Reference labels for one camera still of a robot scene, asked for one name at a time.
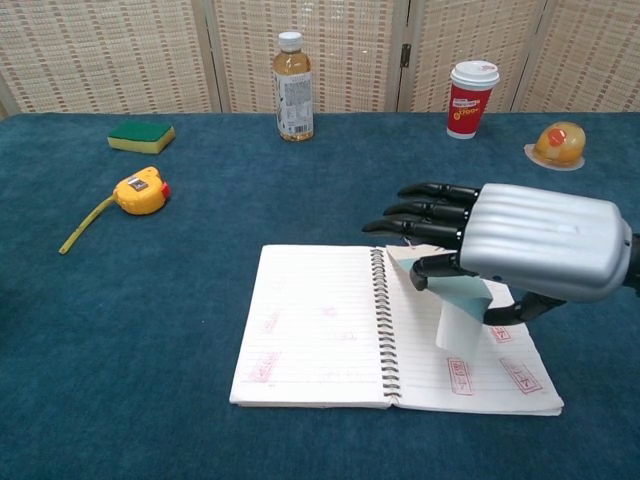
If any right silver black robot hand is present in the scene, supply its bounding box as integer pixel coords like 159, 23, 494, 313
361, 181, 634, 327

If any teal white tasselled bookmark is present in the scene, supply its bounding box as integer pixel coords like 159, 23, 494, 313
384, 241, 494, 362

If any open spiral lined notebook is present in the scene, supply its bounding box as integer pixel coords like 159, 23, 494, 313
229, 243, 565, 417

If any orange fruit jelly cup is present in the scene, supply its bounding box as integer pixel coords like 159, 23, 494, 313
523, 121, 587, 172

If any red paper cup white lid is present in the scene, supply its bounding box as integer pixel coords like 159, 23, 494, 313
446, 60, 502, 140

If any amber tea plastic bottle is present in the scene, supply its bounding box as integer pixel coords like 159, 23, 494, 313
271, 31, 315, 143

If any yellow tape measure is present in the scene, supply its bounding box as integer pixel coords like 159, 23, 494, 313
58, 166, 172, 256

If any dark blue table cloth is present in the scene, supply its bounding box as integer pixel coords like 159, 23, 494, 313
0, 112, 640, 480

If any green yellow scouring sponge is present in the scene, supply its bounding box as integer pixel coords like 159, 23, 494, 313
107, 121, 177, 155

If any woven rattan folding screen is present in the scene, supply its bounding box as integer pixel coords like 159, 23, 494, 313
0, 0, 640, 120

